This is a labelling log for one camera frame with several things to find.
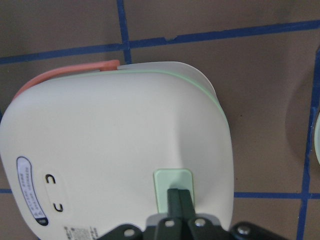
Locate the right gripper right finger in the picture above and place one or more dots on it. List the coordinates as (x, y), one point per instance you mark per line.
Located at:
(202, 228)

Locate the right green plate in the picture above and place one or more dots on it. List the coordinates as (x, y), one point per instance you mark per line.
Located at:
(317, 138)

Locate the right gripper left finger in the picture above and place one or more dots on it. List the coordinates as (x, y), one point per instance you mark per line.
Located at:
(168, 227)

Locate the white rice cooker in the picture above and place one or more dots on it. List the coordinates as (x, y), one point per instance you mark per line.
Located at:
(89, 147)

